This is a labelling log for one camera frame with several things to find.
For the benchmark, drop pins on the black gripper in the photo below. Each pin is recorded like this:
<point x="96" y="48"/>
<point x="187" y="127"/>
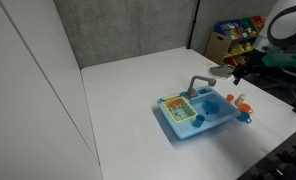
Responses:
<point x="256" y="61"/>

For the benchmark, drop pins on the blue toy cup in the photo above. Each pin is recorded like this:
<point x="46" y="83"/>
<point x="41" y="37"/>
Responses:
<point x="198" y="121"/>

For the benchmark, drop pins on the small orange toy cup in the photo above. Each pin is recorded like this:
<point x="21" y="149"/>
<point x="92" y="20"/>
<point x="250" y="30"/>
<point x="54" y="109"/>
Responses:
<point x="229" y="98"/>

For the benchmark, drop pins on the blue toy mug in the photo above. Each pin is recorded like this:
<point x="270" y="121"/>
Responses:
<point x="243" y="117"/>

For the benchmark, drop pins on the orange toy plate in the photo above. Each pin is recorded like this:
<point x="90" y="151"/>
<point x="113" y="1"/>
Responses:
<point x="173" y="103"/>

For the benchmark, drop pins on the cream toy bottle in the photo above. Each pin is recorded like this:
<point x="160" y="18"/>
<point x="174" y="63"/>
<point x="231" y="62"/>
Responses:
<point x="239" y="100"/>

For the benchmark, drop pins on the wooden toy storage shelf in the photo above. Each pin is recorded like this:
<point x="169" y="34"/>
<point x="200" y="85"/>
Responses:
<point x="218" y="46"/>

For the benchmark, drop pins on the grey toy faucet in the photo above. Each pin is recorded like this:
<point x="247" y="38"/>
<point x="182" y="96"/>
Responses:
<point x="191" y="88"/>

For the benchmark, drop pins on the yellow-green dish rack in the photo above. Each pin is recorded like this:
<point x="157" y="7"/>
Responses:
<point x="184" y="111"/>

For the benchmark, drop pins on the light blue toy sink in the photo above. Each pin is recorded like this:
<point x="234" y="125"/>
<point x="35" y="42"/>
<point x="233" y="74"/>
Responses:
<point x="188" y="131"/>

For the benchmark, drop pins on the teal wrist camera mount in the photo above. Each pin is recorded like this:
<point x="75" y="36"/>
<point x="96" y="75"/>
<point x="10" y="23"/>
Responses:
<point x="284" y="60"/>

